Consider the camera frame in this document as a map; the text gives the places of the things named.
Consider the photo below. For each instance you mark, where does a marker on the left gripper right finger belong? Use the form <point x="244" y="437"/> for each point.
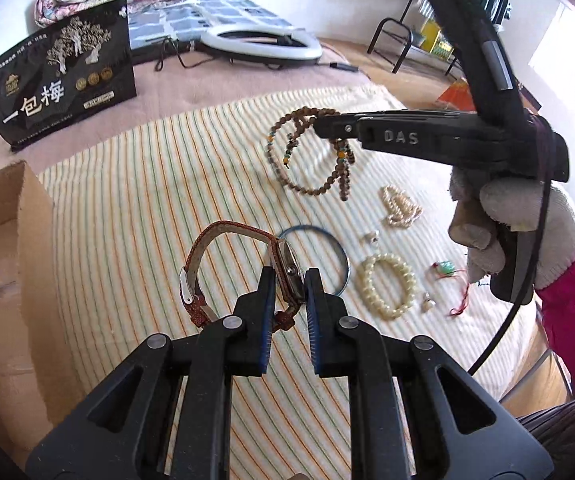
<point x="414" y="412"/>

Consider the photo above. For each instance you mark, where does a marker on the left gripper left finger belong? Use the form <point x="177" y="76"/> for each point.
<point x="165" y="411"/>

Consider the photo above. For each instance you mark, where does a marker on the white pearl earring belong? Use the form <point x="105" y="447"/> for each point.
<point x="373" y="237"/>

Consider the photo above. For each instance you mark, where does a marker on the red strap wristwatch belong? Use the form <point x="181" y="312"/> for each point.
<point x="277" y="254"/>

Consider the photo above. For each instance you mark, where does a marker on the white gloved right hand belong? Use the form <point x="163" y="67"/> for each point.
<point x="515" y="203"/>

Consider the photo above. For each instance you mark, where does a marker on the orange covered box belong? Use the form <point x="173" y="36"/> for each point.
<point x="457" y="97"/>

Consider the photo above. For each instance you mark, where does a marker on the yellow box on rack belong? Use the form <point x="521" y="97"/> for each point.
<point x="434" y="41"/>

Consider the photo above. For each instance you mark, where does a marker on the striped yellow cloth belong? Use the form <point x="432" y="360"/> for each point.
<point x="127" y="211"/>

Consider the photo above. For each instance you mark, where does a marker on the black clothes rack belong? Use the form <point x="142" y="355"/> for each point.
<point x="395" y="38"/>

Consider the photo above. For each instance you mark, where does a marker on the brown cardboard box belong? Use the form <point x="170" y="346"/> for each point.
<point x="38" y="382"/>

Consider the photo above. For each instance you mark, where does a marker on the brown blanket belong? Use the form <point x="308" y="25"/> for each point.
<point x="174" y="90"/>

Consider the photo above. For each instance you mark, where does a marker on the black snack bag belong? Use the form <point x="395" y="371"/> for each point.
<point x="65" y="73"/>

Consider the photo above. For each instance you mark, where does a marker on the white ring light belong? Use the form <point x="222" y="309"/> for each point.
<point x="264" y="44"/>

